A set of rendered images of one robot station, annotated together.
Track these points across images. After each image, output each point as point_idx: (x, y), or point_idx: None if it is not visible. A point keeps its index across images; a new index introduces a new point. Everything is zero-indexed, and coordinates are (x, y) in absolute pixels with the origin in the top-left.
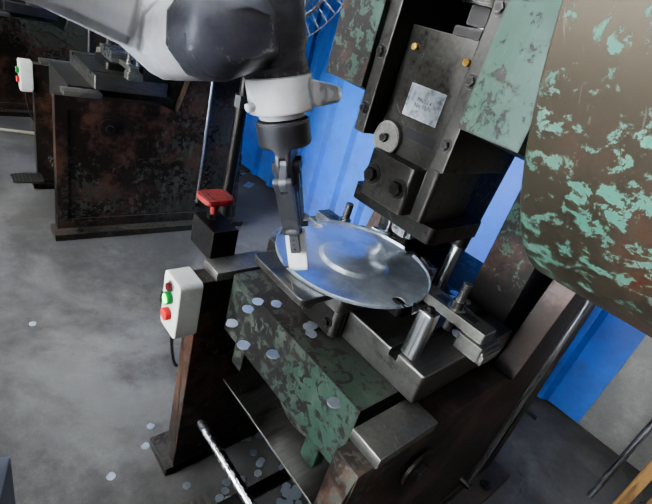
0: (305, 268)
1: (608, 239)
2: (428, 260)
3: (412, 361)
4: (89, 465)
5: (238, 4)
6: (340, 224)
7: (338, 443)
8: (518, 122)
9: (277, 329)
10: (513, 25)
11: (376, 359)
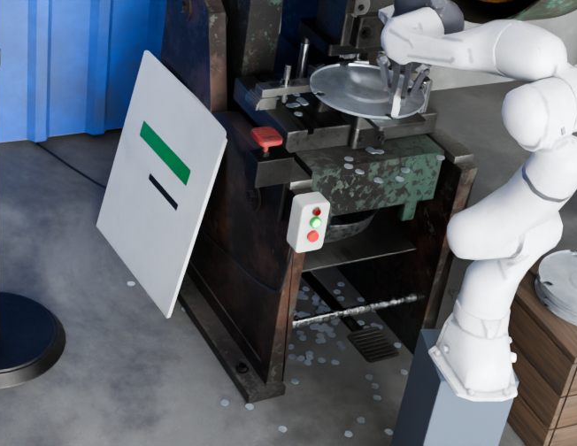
0: (399, 110)
1: (554, 6)
2: (358, 59)
3: (426, 111)
4: (269, 443)
5: (457, 6)
6: (311, 82)
7: (433, 181)
8: None
9: (370, 167)
10: None
11: (407, 130)
